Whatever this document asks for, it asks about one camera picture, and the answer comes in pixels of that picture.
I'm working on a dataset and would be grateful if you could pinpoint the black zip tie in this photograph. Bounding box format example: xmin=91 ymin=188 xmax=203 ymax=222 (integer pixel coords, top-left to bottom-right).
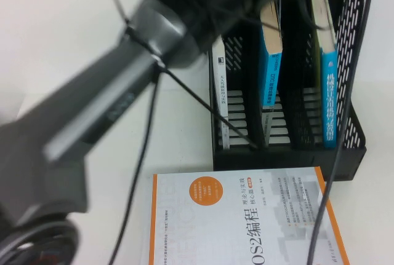
xmin=159 ymin=63 xmax=260 ymax=149

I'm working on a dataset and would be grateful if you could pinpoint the blue spine book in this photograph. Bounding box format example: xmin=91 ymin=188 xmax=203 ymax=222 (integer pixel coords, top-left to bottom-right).
xmin=258 ymin=0 xmax=283 ymax=148

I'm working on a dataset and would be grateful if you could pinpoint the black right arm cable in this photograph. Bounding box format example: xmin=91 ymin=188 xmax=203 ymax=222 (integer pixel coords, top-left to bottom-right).
xmin=307 ymin=0 xmax=376 ymax=265

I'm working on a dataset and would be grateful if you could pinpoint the yellow-green mechanical design book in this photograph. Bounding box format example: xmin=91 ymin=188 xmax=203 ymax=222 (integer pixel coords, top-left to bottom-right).
xmin=309 ymin=0 xmax=340 ymax=149

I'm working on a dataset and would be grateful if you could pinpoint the white spine book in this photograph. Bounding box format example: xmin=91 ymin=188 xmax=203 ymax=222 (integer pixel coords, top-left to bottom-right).
xmin=211 ymin=36 xmax=231 ymax=149

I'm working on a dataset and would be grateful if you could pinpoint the black plastic book stand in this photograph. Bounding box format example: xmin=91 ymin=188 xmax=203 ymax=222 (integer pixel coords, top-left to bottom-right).
xmin=208 ymin=0 xmax=368 ymax=183

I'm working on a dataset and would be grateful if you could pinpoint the white orange ROS2 book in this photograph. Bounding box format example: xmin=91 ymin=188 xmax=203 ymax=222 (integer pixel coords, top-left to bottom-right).
xmin=148 ymin=166 xmax=351 ymax=265

